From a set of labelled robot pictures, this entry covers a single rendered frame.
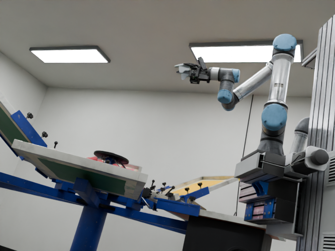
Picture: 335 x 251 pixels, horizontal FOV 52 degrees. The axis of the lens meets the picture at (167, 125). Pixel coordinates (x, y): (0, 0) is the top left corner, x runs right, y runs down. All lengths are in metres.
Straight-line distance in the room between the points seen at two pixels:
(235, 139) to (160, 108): 1.34
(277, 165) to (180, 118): 3.80
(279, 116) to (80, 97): 5.01
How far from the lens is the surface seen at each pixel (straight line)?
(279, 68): 1.85
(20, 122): 2.42
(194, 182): 3.83
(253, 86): 1.97
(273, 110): 1.71
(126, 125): 5.54
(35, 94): 6.77
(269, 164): 1.46
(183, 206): 2.25
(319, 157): 1.39
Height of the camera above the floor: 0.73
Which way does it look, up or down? 19 degrees up
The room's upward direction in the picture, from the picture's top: 14 degrees clockwise
